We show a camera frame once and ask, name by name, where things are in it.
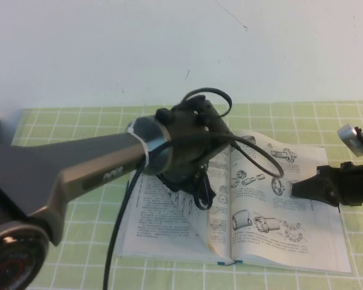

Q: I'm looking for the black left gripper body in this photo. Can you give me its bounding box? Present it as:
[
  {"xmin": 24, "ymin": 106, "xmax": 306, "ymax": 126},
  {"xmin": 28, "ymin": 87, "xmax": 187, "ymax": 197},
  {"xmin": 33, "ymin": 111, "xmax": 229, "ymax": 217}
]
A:
[{"xmin": 159, "ymin": 167, "xmax": 215, "ymax": 195}]

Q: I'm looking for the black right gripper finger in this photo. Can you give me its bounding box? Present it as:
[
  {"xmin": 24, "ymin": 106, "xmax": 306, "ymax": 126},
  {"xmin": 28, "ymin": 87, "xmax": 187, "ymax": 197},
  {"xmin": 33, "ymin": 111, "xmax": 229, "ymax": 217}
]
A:
[
  {"xmin": 292, "ymin": 190, "xmax": 330, "ymax": 202},
  {"xmin": 291, "ymin": 174, "xmax": 324, "ymax": 192}
]

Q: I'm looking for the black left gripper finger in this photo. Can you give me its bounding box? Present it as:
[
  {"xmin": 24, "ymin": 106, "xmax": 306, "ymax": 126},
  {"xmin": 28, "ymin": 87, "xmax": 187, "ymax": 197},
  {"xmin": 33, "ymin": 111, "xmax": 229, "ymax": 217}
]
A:
[{"xmin": 195, "ymin": 180, "xmax": 217, "ymax": 211}]

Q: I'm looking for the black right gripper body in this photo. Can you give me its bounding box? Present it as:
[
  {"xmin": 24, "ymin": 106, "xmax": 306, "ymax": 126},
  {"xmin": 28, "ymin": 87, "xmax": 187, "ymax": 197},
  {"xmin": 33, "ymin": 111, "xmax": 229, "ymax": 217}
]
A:
[{"xmin": 316, "ymin": 163, "xmax": 363, "ymax": 208}]

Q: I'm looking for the technical book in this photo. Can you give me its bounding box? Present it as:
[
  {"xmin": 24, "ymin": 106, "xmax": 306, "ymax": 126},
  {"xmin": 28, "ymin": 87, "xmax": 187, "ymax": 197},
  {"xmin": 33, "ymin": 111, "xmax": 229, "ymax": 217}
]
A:
[{"xmin": 116, "ymin": 129, "xmax": 352, "ymax": 276}]

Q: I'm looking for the white zip tie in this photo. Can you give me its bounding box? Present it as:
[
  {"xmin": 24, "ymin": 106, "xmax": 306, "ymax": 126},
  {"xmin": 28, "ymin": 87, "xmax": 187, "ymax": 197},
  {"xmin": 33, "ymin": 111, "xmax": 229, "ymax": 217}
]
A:
[{"xmin": 128, "ymin": 120, "xmax": 151, "ymax": 166}]

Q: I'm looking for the green checked tablecloth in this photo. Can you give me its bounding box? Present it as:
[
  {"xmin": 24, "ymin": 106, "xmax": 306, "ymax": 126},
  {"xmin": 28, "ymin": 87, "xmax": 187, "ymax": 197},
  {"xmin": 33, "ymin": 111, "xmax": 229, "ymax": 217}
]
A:
[{"xmin": 0, "ymin": 101, "xmax": 363, "ymax": 290}]

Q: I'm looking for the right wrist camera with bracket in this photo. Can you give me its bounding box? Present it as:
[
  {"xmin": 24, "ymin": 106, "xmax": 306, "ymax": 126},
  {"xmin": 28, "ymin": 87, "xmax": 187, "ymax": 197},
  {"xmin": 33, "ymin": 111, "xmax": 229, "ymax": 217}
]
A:
[{"xmin": 336, "ymin": 123, "xmax": 363, "ymax": 170}]

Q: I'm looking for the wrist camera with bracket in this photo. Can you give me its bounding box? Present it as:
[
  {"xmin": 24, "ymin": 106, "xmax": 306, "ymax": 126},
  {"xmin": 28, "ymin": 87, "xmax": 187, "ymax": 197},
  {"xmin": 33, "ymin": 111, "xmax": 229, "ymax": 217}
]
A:
[
  {"xmin": 180, "ymin": 95, "xmax": 231, "ymax": 137},
  {"xmin": 336, "ymin": 123, "xmax": 363, "ymax": 170}
]

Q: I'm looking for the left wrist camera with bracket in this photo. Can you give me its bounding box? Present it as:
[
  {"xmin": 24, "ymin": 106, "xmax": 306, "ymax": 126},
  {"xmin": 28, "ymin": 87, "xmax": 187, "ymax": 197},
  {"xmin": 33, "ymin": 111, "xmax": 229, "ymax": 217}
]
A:
[{"xmin": 180, "ymin": 95, "xmax": 231, "ymax": 137}]

